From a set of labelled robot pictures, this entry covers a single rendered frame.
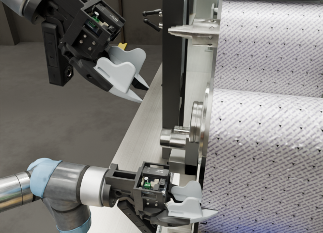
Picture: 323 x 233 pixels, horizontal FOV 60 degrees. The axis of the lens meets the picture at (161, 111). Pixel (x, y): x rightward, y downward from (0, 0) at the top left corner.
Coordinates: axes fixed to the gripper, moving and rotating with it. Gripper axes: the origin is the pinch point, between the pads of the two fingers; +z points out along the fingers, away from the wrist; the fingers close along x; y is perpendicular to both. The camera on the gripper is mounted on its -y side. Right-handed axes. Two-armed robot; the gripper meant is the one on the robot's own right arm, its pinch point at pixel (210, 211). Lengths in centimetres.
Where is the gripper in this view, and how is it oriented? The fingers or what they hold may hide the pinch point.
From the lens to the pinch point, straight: 57.1
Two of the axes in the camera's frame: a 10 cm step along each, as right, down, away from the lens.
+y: 0.0, -8.4, -5.5
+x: 2.0, -5.3, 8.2
